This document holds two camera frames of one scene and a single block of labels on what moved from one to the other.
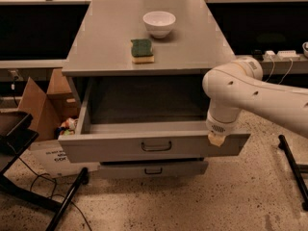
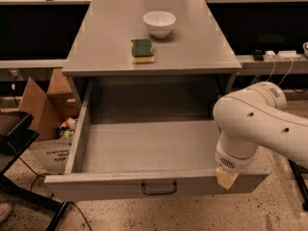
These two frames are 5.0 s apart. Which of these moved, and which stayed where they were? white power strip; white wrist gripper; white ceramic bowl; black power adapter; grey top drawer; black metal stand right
Moved: white wrist gripper; grey top drawer
Stayed: white power strip; black power adapter; white ceramic bowl; black metal stand right
